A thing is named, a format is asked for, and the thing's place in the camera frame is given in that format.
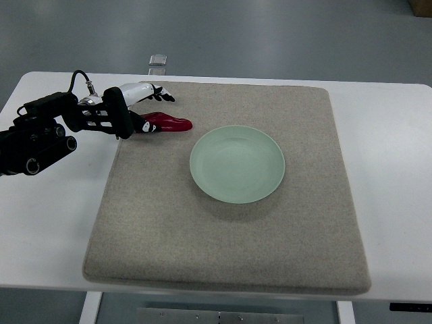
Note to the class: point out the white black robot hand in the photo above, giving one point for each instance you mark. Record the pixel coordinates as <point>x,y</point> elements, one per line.
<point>136,92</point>

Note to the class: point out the red chili pepper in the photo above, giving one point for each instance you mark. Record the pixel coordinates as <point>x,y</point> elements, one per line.
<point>162,122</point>

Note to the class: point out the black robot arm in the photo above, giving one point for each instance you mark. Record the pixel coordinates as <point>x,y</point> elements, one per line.
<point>38,137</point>

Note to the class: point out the light green plate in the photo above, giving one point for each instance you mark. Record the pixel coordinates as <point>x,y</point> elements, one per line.
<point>237,164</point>

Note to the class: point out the silver floor socket cover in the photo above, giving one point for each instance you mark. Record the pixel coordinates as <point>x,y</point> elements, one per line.
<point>158,60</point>

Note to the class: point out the beige felt mat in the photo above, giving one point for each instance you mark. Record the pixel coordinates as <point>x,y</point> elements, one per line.
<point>156,227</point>

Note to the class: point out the white table leg left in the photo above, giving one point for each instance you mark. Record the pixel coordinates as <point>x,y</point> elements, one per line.
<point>90,308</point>

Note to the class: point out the white table leg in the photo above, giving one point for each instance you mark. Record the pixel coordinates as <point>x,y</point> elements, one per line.
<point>345,312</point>
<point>90,308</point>

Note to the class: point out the white table leg right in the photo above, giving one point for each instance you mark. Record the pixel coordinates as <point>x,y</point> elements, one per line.
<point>345,312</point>

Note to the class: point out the cardboard box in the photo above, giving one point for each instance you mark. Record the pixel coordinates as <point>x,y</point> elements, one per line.
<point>421,8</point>

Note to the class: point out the black table control panel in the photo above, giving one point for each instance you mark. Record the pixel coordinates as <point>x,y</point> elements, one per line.
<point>410,307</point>

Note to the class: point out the grey metal base plate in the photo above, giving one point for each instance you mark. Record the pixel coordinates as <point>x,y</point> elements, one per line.
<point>168,315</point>

